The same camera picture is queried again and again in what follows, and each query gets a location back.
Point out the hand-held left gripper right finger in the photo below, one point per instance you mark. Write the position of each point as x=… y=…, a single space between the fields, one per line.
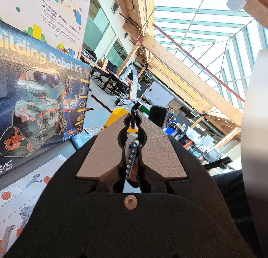
x=161 y=155

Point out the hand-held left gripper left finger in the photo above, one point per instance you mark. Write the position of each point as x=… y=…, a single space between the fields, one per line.
x=100 y=153

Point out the blue connector pin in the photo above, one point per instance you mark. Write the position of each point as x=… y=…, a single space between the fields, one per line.
x=132 y=119

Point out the grey holed building beam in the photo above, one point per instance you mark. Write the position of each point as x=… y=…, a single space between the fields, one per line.
x=132 y=155

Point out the grey desk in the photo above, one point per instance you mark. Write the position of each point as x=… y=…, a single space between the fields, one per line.
x=96 y=113

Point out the wood-topped background desk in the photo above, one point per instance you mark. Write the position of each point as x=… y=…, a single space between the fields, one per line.
x=119 y=77
x=94 y=63

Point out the green plastic bin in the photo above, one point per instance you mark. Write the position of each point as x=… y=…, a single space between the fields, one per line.
x=144 y=112

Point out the blue storage bin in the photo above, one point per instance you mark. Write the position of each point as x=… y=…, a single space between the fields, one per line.
x=170 y=131

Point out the white whiteboard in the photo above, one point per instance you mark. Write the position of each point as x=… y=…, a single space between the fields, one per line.
x=159 y=94

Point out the black wooden box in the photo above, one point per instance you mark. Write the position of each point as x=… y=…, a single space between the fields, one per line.
x=138 y=106

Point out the sticker sheet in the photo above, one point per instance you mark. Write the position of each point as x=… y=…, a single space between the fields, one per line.
x=94 y=130

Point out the small blue booklet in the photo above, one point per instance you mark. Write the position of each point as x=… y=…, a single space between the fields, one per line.
x=80 y=139

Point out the orange traffic cone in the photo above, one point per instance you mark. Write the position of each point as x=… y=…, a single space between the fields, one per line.
x=188 y=146

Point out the yellow plastic bin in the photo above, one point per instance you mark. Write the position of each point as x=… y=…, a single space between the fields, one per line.
x=115 y=117

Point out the standing sign board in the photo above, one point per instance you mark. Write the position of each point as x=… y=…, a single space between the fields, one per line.
x=134 y=84

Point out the black office chair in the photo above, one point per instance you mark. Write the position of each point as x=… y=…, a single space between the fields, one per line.
x=217 y=162

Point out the cardboard box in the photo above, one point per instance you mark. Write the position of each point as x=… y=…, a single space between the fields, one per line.
x=105 y=63

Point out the robot kit box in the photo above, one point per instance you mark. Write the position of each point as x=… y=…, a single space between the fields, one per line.
x=41 y=84

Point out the open instruction booklet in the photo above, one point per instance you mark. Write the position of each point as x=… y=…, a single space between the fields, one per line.
x=16 y=199

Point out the white ceiling device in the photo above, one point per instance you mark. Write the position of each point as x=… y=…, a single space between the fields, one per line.
x=236 y=1

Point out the instruction poster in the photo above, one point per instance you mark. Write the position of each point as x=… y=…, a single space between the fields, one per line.
x=41 y=11

